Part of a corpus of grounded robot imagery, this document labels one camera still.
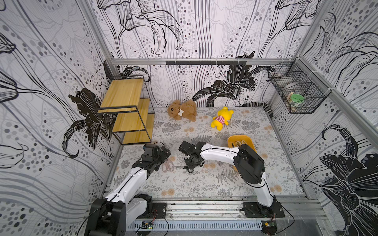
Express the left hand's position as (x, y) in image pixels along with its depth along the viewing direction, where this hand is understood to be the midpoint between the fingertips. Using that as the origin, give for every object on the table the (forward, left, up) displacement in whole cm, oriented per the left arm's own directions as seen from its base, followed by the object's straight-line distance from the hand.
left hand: (168, 157), depth 88 cm
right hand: (0, -15, -6) cm, 16 cm away
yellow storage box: (+16, -42, -2) cm, 45 cm away
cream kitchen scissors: (+12, -45, -1) cm, 47 cm away
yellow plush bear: (+33, -37, +2) cm, 49 cm away
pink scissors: (-4, 0, -4) cm, 6 cm away
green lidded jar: (+23, -70, +30) cm, 80 cm away
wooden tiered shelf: (+20, +21, +29) cm, 41 cm away
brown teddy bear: (+34, -9, +5) cm, 36 cm away
